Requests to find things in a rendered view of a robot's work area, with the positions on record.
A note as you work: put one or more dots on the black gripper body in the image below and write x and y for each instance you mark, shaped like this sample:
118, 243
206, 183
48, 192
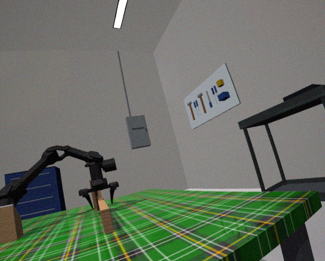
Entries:
84, 192

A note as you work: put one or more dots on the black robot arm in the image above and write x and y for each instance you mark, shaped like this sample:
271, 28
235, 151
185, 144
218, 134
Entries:
13, 191

